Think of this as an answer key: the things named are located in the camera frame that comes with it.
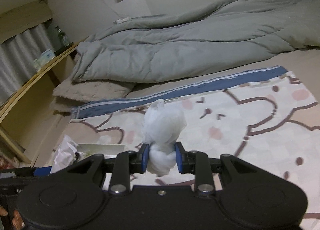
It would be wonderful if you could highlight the white fluffy mesh puff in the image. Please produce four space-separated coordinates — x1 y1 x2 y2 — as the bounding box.
143 99 187 177

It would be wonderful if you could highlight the grey packet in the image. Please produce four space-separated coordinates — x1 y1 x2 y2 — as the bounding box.
50 135 79 174

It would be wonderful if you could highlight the left hand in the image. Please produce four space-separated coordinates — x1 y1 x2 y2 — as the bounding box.
0 206 24 230

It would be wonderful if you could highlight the cartoon print blanket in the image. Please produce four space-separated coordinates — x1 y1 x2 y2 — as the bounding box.
51 66 319 229

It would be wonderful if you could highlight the wooden bedside shelf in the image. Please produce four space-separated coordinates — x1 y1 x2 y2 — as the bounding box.
0 0 81 165

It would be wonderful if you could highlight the beige folded blanket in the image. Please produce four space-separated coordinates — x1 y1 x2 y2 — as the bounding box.
50 79 135 113

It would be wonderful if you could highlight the tissue pack on shelf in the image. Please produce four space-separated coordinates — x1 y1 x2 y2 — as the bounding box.
37 49 55 66

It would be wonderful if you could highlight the grey-green duvet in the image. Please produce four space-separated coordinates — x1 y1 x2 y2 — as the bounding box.
71 0 319 84

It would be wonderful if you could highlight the green glass bottle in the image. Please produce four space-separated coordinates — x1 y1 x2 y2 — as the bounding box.
55 25 71 47

